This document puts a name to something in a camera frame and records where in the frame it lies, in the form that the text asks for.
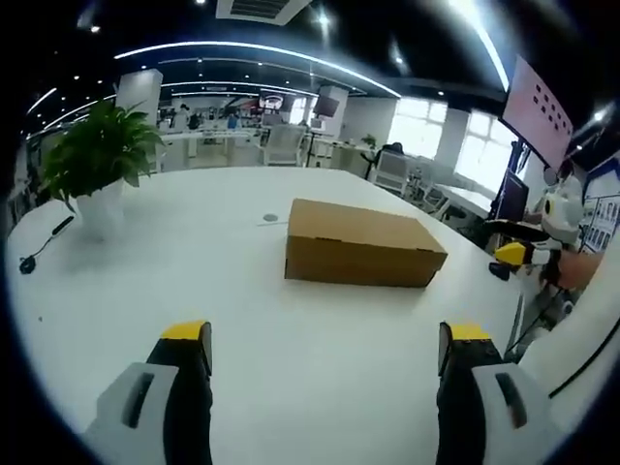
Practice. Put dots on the large wall screen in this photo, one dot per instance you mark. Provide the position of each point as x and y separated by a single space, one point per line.
537 109

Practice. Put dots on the person's right hand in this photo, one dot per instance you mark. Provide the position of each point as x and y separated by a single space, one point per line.
579 271

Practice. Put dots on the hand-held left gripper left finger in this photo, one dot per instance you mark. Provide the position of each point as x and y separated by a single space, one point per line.
179 397

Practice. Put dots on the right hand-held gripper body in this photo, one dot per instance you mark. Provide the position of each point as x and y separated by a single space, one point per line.
562 213

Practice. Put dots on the white mesh office chair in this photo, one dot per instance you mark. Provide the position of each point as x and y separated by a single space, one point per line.
285 145

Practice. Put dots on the white office chair dark cushion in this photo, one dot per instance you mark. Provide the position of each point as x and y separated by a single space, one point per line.
393 169

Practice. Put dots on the green potted plant white pot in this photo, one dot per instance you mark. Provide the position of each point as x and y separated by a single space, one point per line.
99 150

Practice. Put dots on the blue wall poster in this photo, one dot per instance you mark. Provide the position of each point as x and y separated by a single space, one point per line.
603 213

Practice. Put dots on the ceiling air vent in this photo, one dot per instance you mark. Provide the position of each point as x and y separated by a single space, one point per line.
257 10

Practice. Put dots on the brown cardboard shoe box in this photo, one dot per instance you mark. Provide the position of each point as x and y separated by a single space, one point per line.
358 237

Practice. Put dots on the round grey table grommet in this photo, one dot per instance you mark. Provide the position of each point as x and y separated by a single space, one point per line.
271 217

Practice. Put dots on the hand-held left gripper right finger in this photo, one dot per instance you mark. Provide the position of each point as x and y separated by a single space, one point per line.
465 402

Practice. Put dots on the black computer monitor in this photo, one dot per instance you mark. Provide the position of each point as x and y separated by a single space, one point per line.
513 198

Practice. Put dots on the long white office desk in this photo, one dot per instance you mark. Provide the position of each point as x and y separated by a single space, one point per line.
208 139

